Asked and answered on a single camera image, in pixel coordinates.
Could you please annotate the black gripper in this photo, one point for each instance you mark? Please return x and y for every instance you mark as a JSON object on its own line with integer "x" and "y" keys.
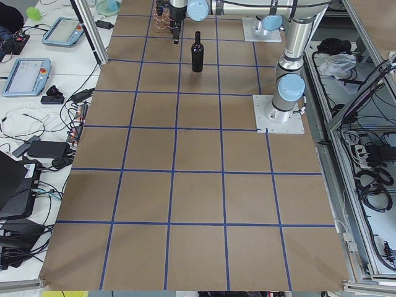
{"x": 177, "y": 13}

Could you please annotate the dark wine bottle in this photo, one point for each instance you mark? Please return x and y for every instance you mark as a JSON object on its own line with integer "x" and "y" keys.
{"x": 197, "y": 53}

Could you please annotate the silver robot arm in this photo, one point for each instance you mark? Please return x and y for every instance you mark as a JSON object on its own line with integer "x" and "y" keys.
{"x": 290, "y": 85}
{"x": 199, "y": 10}

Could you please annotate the dark bottle in basket middle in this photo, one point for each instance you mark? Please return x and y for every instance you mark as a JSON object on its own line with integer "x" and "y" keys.
{"x": 159, "y": 7}

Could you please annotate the clear bowl with blue block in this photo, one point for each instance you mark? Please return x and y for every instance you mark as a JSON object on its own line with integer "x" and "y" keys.
{"x": 108, "y": 7}

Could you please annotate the upper blue teach pendant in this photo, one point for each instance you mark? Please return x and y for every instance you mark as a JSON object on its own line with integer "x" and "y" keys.
{"x": 64, "y": 32}

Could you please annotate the blue teach pendant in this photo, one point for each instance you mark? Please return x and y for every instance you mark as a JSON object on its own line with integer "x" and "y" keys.
{"x": 64, "y": 32}
{"x": 28, "y": 77}

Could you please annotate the green plastic block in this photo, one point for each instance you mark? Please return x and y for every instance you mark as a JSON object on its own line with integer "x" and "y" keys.
{"x": 33, "y": 13}

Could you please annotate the small black box device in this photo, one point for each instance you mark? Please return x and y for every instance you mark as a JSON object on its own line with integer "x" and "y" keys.
{"x": 52, "y": 100}

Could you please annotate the lower blue teach pendant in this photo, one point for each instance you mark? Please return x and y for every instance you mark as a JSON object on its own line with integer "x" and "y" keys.
{"x": 28, "y": 77}

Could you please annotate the crumpled white cloth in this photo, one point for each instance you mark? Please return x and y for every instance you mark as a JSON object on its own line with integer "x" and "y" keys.
{"x": 338, "y": 66}

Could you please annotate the black power adapter brick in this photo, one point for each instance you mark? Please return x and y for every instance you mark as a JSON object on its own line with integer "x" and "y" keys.
{"x": 47, "y": 149}

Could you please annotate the black laptop computer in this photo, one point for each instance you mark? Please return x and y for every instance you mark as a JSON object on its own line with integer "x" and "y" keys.
{"x": 19, "y": 179}

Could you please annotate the copper wire wine basket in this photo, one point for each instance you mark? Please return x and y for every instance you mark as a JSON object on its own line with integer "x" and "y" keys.
{"x": 162, "y": 22}

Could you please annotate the aluminium frame post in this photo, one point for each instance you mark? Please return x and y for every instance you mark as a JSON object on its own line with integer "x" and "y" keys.
{"x": 88, "y": 24}

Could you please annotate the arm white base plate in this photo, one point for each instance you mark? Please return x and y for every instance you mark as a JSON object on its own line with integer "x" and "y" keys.
{"x": 262, "y": 30}
{"x": 270, "y": 120}

